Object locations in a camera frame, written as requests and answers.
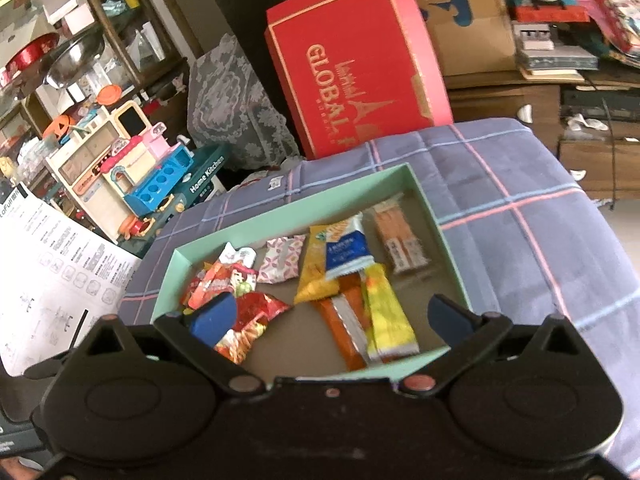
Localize colourful toy box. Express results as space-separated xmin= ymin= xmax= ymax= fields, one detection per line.
xmin=584 ymin=0 xmax=640 ymax=57

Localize red rainbow candy packet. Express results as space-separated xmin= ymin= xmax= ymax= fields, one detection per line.
xmin=181 ymin=242 xmax=260 ymax=314

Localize red ribbon roll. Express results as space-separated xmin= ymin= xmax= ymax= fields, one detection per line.
xmin=4 ymin=32 xmax=61 ymax=74

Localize pink patterned snack packet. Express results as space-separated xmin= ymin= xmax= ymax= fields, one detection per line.
xmin=257 ymin=234 xmax=307 ymax=286

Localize grey lace cloth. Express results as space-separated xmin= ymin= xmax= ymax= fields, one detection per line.
xmin=187 ymin=34 xmax=301 ymax=172

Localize orange silver-seam snack packet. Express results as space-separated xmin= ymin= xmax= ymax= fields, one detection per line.
xmin=311 ymin=280 xmax=374 ymax=372

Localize purple plaid blanket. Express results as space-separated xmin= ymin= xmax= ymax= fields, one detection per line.
xmin=117 ymin=117 xmax=640 ymax=476

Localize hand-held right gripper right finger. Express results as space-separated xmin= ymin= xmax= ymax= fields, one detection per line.
xmin=392 ymin=294 xmax=589 ymax=396

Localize white printed instruction sheet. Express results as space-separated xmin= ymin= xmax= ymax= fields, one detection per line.
xmin=0 ymin=192 xmax=144 ymax=377

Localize black tall box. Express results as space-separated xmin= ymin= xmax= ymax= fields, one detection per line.
xmin=197 ymin=0 xmax=302 ymax=66

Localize black cable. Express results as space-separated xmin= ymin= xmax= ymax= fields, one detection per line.
xmin=601 ymin=99 xmax=622 ymax=212

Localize mint green cardboard box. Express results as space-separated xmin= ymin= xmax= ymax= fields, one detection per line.
xmin=150 ymin=162 xmax=476 ymax=387

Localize wooden cabinet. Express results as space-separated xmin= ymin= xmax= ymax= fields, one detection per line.
xmin=444 ymin=67 xmax=640 ymax=206

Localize yellow patterned snack packet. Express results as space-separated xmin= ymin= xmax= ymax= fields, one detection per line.
xmin=361 ymin=262 xmax=420 ymax=365

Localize bear print cardboard box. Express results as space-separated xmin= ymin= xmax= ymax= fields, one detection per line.
xmin=300 ymin=0 xmax=519 ymax=79

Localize orange plastic lid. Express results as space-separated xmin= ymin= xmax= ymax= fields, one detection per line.
xmin=97 ymin=85 xmax=124 ymax=109

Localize orange pumpkin toy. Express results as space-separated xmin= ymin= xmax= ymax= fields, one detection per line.
xmin=42 ymin=115 xmax=77 ymax=142

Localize blue white snack packet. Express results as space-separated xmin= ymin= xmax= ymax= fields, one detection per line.
xmin=324 ymin=212 xmax=376 ymax=281

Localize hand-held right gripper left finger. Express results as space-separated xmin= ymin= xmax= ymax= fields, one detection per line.
xmin=65 ymin=292 xmax=267 ymax=397

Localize red gift box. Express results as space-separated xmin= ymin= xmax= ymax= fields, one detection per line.
xmin=264 ymin=0 xmax=455 ymax=161

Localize metal bowl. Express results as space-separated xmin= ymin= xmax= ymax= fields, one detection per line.
xmin=42 ymin=35 xmax=107 ymax=89

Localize red shiny snack packet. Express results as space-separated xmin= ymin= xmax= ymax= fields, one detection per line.
xmin=212 ymin=292 xmax=294 ymax=365

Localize toy kitchen playset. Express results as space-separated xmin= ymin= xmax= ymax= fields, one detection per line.
xmin=45 ymin=100 xmax=232 ymax=242

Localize glass display cabinet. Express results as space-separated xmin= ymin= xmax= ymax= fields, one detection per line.
xmin=0 ymin=0 xmax=193 ymax=128

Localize grey flat box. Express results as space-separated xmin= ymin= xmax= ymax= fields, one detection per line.
xmin=514 ymin=22 xmax=599 ymax=82

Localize clear orange stick packet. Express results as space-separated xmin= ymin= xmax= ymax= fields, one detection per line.
xmin=369 ymin=200 xmax=432 ymax=275

